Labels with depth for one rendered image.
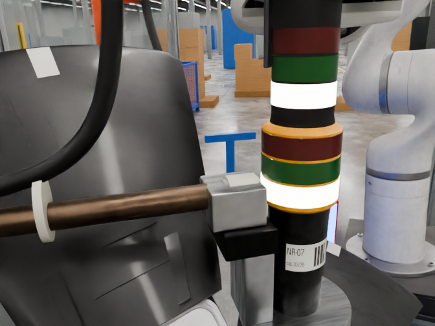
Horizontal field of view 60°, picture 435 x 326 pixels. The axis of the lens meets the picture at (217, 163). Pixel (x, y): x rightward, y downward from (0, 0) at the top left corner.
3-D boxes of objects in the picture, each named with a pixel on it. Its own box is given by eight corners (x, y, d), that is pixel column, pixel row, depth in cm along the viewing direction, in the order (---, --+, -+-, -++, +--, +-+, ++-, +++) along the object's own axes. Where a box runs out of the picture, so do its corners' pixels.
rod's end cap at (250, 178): (228, 184, 19) (264, 179, 20) (217, 171, 21) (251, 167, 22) (228, 218, 20) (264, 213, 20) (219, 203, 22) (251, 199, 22)
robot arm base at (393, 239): (342, 233, 93) (344, 160, 89) (428, 237, 88) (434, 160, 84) (349, 273, 75) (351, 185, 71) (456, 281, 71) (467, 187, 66)
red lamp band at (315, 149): (279, 165, 18) (280, 141, 18) (250, 143, 22) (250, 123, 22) (358, 156, 19) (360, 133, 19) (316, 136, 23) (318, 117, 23)
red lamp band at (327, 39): (288, 55, 17) (289, 27, 17) (261, 52, 20) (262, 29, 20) (353, 52, 18) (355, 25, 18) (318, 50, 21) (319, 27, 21)
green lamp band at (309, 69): (287, 84, 18) (288, 57, 17) (261, 77, 21) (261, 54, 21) (350, 80, 19) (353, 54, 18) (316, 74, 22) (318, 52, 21)
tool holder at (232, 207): (226, 380, 20) (222, 212, 17) (199, 296, 26) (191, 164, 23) (375, 343, 22) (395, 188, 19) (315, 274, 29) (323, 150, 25)
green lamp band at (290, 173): (279, 190, 19) (279, 167, 18) (250, 163, 23) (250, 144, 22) (356, 180, 20) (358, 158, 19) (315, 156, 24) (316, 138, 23)
